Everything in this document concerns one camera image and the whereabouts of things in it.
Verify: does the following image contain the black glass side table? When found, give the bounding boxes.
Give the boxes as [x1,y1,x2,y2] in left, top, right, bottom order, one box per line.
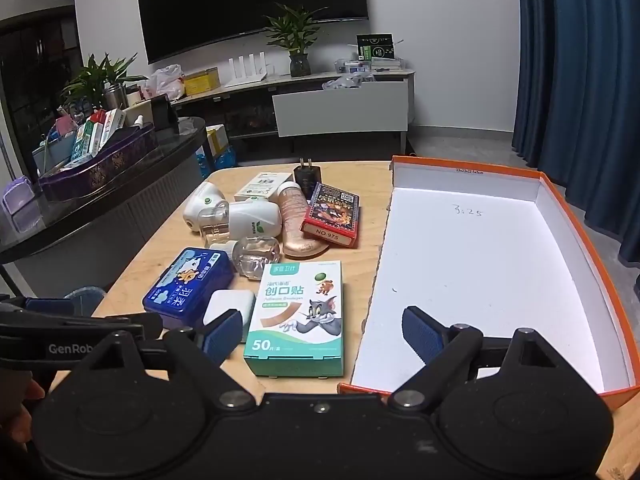
[0,117,208,281]

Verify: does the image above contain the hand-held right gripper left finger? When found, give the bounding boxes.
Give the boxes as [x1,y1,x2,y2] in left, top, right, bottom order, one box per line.
[92,309,257,409]

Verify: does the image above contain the lilac plastic container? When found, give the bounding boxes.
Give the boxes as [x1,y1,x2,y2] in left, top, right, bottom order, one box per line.
[0,176,33,233]

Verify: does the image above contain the row of medicine boxes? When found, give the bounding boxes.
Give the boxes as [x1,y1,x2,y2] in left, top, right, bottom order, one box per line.
[70,108,126,163]

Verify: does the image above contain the white plug-in diffuser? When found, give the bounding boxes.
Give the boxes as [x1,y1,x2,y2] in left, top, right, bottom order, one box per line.
[182,181,231,233]

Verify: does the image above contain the white plastic bag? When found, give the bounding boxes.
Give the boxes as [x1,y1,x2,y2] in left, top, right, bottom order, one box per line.
[149,64,186,101]

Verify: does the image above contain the person's left hand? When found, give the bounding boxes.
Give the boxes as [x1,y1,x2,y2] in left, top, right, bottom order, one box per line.
[0,375,46,462]

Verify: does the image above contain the small white plastic case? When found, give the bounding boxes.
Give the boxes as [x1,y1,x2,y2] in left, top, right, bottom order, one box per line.
[202,289,257,343]

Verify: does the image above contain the beige box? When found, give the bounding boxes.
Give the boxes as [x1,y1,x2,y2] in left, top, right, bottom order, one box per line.
[122,100,156,126]

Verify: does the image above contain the clear plastic bags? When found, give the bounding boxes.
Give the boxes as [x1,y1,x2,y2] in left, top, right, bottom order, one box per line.
[322,75,363,92]

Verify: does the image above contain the blue curtain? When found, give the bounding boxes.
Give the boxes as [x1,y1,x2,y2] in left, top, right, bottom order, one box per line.
[512,0,640,263]

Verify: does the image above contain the purple patterned box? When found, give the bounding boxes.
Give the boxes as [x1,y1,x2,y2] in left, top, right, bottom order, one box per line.
[37,122,158,203]

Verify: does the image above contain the blue tin box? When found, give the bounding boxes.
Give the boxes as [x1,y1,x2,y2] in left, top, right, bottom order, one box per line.
[142,247,236,328]

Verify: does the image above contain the small boxes on cabinet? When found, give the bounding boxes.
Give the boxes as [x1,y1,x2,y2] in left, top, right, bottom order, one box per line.
[335,57,373,76]

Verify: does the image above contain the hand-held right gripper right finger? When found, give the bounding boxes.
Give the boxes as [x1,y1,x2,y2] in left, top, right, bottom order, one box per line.
[387,305,569,410]

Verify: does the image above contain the rose gold tube bottle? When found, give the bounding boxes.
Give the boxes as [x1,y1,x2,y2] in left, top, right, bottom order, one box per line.
[276,181,331,258]

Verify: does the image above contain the metal cup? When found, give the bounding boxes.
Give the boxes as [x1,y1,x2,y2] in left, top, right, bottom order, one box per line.
[104,84,130,110]

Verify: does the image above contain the yellow white carton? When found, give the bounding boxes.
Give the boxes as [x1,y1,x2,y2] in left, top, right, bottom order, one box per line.
[205,125,229,158]

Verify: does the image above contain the green black box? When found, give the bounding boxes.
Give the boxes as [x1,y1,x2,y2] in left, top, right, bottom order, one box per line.
[356,34,397,61]

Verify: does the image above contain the red playing card box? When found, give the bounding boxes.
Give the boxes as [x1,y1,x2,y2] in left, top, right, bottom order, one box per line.
[300,181,362,250]

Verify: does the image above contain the clear refill bottle white cap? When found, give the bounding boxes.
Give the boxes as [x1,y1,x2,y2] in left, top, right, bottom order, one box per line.
[209,235,283,283]

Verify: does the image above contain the black upright box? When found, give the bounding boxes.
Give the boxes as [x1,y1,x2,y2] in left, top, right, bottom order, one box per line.
[151,94,180,133]

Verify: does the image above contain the white orange-rimmed tray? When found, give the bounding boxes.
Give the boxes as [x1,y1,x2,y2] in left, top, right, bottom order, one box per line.
[337,155,640,411]

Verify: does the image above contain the leafy green potted plant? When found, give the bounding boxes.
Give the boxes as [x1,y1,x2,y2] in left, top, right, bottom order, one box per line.
[61,52,150,111]

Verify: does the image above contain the trash bin with plastic liner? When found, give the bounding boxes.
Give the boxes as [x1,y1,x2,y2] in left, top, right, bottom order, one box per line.
[65,286,108,318]

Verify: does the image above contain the black power adapter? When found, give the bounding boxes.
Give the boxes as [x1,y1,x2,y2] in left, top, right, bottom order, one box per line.
[292,157,321,192]

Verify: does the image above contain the long television cabinet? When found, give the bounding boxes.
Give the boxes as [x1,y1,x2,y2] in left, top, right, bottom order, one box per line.
[170,67,416,142]

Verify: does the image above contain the white router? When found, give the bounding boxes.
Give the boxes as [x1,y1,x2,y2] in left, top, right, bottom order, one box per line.
[225,54,268,88]

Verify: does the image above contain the white diffuser with clear bottle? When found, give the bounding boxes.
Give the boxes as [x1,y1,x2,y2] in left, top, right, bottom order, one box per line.
[200,197,282,248]

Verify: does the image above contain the green white bandage box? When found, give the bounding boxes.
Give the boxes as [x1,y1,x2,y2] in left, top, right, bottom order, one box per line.
[243,260,346,380]

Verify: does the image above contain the black wall television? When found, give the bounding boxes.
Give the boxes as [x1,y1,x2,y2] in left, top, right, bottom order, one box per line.
[134,0,370,65]

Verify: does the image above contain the blue water bottle pack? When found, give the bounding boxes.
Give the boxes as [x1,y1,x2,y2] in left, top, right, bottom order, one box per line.
[197,147,238,177]

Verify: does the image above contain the small white cardboard box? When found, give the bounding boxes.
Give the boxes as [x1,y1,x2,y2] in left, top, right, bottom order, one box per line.
[234,171,293,201]

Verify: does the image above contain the dark display cabinet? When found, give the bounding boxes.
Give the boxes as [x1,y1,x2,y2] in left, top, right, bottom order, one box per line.
[0,5,83,181]

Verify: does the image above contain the bamboo plant in dark vase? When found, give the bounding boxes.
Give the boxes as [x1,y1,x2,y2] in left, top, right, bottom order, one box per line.
[262,4,328,78]

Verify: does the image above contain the white panel on casters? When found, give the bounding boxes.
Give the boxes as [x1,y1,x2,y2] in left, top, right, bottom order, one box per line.
[271,80,411,153]

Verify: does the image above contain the yellow box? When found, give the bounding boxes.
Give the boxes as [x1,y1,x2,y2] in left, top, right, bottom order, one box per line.
[183,67,221,97]

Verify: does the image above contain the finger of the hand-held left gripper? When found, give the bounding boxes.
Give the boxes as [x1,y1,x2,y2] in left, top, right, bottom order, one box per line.
[0,311,163,343]
[0,296,81,317]

